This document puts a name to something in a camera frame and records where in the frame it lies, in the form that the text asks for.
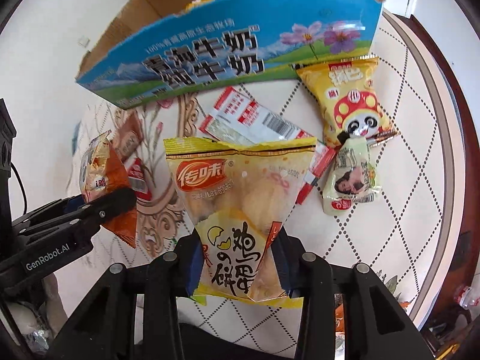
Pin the white plastic bag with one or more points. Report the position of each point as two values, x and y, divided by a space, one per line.
26 309

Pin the patterned white tablecloth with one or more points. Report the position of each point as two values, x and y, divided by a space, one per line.
412 157

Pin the dark red wooden table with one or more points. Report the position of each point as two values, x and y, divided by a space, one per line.
455 127

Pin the black device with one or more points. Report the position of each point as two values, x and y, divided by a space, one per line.
5 150

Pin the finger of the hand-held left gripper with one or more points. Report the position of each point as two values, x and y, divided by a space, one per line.
75 204
112 204

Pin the clear plastic bottle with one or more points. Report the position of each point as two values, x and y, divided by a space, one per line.
465 296

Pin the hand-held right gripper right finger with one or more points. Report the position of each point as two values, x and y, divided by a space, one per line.
279 266

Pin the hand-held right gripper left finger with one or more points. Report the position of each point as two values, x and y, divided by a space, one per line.
193 270

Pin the yellow panda snack packet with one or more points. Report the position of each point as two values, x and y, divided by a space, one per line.
345 97

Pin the clear white snack packet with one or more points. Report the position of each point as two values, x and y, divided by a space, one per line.
255 120

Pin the small red snack packet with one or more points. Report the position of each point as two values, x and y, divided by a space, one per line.
138 180

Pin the yellow egg biscuit packet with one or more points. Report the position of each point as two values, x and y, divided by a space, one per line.
232 195

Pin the blue printed cardboard box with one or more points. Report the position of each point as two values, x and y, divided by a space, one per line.
225 52

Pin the orange panda snack packet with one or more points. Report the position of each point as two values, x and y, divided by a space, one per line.
101 168

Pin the white wall socket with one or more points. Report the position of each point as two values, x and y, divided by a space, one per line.
83 40

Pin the pale green portrait snack packet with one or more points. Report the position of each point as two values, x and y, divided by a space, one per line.
348 183

